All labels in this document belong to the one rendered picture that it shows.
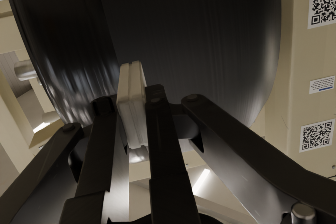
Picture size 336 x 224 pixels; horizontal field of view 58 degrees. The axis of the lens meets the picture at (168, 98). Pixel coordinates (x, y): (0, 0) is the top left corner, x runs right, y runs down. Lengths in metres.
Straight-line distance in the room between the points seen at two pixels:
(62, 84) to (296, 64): 0.43
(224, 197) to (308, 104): 6.58
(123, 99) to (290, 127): 0.56
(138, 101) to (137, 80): 0.03
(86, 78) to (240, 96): 0.17
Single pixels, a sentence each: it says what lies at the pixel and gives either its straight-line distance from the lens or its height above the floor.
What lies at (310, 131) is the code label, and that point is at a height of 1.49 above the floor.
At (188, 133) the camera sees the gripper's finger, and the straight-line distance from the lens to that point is 0.15.
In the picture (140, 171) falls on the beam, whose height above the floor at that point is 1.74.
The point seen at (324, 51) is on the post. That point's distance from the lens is 0.63.
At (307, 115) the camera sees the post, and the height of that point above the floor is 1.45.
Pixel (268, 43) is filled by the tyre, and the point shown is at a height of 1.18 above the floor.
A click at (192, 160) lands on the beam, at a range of 1.02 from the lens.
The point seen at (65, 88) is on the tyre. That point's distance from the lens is 0.33.
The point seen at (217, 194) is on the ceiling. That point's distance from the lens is 7.26.
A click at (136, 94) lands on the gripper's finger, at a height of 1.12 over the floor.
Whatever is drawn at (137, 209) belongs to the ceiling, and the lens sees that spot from 7.37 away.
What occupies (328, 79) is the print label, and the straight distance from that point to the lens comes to 0.66.
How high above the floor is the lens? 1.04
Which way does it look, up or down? 32 degrees up
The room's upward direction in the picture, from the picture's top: 168 degrees clockwise
